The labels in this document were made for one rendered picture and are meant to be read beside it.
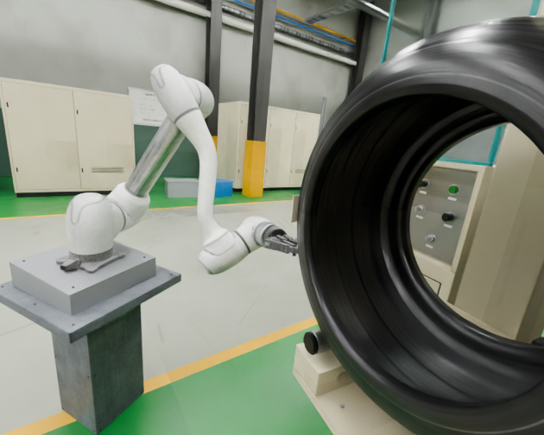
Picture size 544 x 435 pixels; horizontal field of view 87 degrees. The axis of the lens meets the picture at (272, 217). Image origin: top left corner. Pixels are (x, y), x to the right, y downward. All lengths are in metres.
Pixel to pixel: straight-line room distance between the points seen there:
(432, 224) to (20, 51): 8.08
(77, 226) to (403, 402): 1.15
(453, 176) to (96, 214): 1.33
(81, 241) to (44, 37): 7.31
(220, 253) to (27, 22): 7.80
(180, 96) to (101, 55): 7.40
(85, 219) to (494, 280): 1.26
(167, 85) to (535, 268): 1.06
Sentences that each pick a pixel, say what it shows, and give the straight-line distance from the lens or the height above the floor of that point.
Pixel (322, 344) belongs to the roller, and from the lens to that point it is 0.64.
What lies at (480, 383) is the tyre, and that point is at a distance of 0.68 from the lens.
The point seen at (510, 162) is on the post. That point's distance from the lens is 0.75.
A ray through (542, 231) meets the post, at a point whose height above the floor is 1.17.
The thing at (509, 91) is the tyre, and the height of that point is 1.36.
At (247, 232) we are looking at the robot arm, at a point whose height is 0.97.
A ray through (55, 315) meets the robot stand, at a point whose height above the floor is 0.65.
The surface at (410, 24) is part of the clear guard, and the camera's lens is 1.48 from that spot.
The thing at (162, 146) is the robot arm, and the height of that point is 1.23.
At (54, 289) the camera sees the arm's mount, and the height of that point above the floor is 0.73.
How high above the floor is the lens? 1.30
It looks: 15 degrees down
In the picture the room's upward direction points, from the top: 5 degrees clockwise
